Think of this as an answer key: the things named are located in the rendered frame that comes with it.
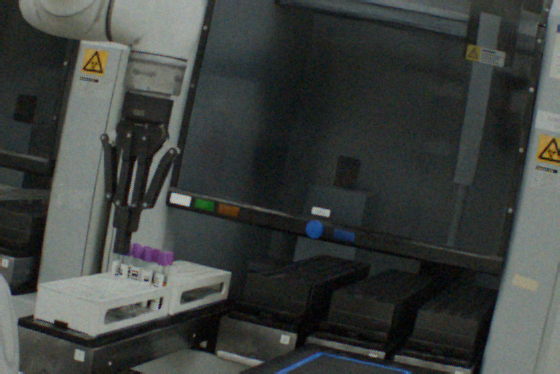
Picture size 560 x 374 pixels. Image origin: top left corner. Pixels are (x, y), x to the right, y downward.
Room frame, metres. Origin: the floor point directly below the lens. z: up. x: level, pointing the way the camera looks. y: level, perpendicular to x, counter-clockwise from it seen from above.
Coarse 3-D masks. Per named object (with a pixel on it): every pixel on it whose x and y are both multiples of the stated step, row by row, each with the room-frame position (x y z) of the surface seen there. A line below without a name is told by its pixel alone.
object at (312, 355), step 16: (288, 352) 1.68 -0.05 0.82; (304, 352) 1.71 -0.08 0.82; (320, 352) 1.73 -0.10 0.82; (336, 352) 1.75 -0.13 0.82; (352, 352) 1.78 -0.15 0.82; (256, 368) 1.53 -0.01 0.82; (272, 368) 1.55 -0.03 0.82; (288, 368) 1.56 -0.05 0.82; (304, 368) 1.59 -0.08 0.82; (320, 368) 1.61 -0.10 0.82; (336, 368) 1.63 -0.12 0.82; (352, 368) 1.64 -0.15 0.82; (368, 368) 1.66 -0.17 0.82; (384, 368) 1.68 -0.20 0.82; (400, 368) 1.70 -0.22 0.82; (416, 368) 1.72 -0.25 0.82
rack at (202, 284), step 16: (176, 272) 1.97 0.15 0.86; (192, 272) 2.01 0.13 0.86; (208, 272) 2.05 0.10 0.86; (224, 272) 2.10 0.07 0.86; (176, 288) 1.83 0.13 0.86; (192, 288) 1.90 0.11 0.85; (208, 288) 2.11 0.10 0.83; (224, 288) 2.08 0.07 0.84; (176, 304) 1.84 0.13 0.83; (192, 304) 1.92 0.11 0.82
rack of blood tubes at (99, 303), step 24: (48, 288) 1.54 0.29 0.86; (72, 288) 1.58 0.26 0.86; (96, 288) 1.63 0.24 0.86; (120, 288) 1.68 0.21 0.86; (144, 288) 1.73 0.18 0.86; (168, 288) 1.78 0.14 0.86; (48, 312) 1.53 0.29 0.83; (72, 312) 1.53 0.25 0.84; (96, 312) 1.52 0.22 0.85; (120, 312) 1.70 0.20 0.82; (144, 312) 1.72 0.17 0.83
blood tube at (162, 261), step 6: (162, 252) 1.77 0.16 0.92; (162, 258) 1.76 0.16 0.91; (162, 264) 1.76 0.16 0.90; (156, 270) 1.77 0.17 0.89; (162, 270) 1.76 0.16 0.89; (156, 276) 1.76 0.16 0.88; (162, 276) 1.76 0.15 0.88; (156, 282) 1.76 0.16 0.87; (162, 282) 1.77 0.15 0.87; (156, 300) 1.76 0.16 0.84; (150, 306) 1.77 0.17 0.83; (156, 306) 1.76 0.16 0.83
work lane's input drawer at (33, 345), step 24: (192, 312) 1.90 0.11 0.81; (216, 312) 2.00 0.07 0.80; (24, 336) 1.50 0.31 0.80; (48, 336) 1.49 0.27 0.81; (72, 336) 1.49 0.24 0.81; (96, 336) 1.52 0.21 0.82; (120, 336) 1.60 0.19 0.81; (144, 336) 1.66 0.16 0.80; (168, 336) 1.77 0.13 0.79; (192, 336) 1.89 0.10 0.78; (216, 336) 2.02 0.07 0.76; (24, 360) 1.50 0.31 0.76; (48, 360) 1.49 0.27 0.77; (72, 360) 1.48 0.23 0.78; (96, 360) 1.49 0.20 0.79; (120, 360) 1.58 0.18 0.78; (144, 360) 1.68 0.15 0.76
